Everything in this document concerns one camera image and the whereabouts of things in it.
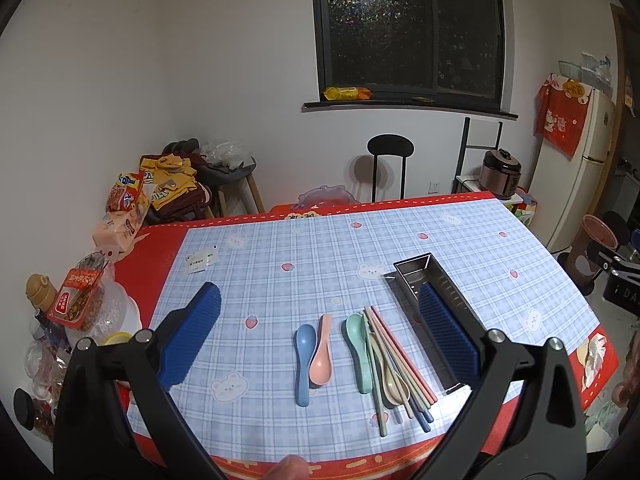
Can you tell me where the pink waste bin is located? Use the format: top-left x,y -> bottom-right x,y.
564,214 -> 617,295

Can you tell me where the pink plastic spoon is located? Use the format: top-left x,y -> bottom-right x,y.
309,313 -> 333,387

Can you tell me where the person's left hand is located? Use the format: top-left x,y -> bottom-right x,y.
262,455 -> 309,480

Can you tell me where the yellow snack bags pile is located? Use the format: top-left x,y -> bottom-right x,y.
140,154 -> 198,211

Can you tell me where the beige plastic spoon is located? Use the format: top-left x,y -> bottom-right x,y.
368,332 -> 409,406

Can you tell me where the black round stool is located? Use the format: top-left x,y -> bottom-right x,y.
367,133 -> 414,203

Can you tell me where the brown rice cooker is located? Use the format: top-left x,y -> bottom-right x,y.
478,148 -> 522,200

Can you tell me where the beige chopstick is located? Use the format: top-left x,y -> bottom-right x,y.
364,308 -> 414,419

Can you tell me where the yellow snack packet on sill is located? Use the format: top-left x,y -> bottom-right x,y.
323,87 -> 372,101

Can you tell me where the brown lidded cup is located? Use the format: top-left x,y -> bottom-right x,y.
25,273 -> 58,312

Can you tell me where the white paper card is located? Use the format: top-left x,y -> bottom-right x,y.
186,246 -> 218,274

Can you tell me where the black metal rack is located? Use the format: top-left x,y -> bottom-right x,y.
451,116 -> 503,192

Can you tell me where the white refrigerator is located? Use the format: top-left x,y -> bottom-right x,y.
529,86 -> 615,252

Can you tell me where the blue plastic spoon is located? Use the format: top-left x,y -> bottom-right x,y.
294,324 -> 317,408

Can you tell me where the steel utensil tray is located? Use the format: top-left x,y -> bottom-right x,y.
393,252 -> 486,392

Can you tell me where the red cloth on refrigerator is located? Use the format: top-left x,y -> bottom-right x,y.
535,74 -> 592,159

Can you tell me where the green plastic spoon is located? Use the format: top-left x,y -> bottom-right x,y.
344,313 -> 373,394

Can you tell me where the green chopstick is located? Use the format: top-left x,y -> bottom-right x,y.
363,318 -> 388,438

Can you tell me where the pink chopstick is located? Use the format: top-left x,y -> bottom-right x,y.
372,307 -> 437,405

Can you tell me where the blue plaid table mat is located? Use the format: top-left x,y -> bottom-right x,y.
124,197 -> 601,464

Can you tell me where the dark window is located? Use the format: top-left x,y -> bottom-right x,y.
312,0 -> 506,115

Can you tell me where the red snack jar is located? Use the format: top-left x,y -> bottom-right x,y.
47,252 -> 106,332

